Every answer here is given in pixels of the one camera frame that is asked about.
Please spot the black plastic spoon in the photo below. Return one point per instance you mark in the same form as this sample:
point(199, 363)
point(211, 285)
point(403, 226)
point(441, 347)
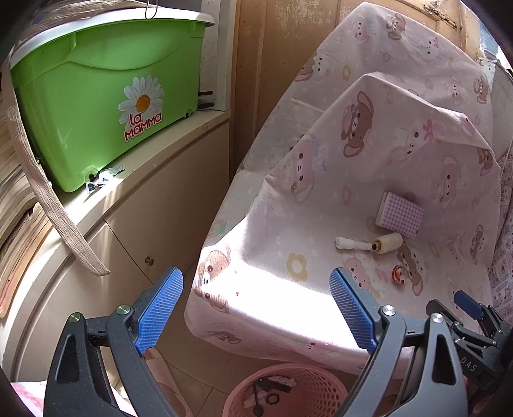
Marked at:
point(257, 403)

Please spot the beige thread spool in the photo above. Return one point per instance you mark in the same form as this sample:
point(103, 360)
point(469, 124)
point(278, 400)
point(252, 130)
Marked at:
point(388, 242)

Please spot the small blue white tag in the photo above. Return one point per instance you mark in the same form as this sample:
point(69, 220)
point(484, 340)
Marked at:
point(102, 178)

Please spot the pink checkered small box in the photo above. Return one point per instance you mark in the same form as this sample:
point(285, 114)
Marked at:
point(400, 214)

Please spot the pink bear printed sheet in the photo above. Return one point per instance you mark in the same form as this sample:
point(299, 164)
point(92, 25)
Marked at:
point(340, 160)

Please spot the pink plastic waste basket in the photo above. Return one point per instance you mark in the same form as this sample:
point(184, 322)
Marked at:
point(320, 393)

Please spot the white red printed quilt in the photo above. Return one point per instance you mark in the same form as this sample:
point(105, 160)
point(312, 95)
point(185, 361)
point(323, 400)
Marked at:
point(505, 272)

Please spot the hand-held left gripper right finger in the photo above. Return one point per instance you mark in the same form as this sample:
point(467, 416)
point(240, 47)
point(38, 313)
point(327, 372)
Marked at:
point(352, 312)

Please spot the green plastic storage box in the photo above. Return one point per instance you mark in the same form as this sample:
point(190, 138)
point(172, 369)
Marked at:
point(80, 100)

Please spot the cream cabinet shelf unit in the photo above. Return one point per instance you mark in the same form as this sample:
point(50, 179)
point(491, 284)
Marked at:
point(160, 200)

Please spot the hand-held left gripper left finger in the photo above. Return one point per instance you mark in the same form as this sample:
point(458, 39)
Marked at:
point(158, 312)

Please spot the small red orange trinket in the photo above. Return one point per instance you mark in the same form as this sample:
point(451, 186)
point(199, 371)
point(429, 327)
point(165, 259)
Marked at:
point(397, 274)

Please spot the black sachet wrapper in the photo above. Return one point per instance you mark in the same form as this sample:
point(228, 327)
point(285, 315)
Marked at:
point(276, 386)

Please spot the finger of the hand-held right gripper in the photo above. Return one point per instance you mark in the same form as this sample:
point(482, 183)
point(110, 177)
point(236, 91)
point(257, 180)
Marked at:
point(445, 312)
point(467, 300)

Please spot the white rolled paper stick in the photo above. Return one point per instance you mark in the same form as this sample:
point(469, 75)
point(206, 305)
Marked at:
point(344, 242)

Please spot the white tissue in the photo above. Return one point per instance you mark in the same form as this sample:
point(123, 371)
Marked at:
point(280, 379)

